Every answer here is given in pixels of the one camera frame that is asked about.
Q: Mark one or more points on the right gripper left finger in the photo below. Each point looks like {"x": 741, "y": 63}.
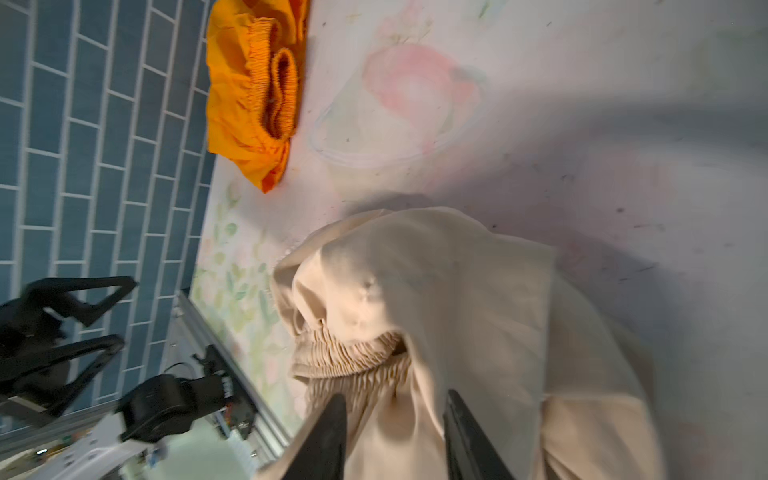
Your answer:
{"x": 322, "y": 455}

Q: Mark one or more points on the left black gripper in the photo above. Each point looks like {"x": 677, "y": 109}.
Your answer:
{"x": 39, "y": 376}

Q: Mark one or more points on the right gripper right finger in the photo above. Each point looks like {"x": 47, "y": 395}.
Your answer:
{"x": 469, "y": 453}

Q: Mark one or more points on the beige shorts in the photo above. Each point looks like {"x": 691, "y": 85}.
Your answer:
{"x": 396, "y": 310}

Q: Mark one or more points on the orange shorts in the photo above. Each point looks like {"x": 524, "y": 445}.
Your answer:
{"x": 255, "y": 57}

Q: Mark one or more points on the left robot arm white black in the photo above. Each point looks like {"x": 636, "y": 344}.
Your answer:
{"x": 162, "y": 406}

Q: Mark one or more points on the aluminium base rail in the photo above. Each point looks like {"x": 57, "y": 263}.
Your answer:
{"x": 192, "y": 350}

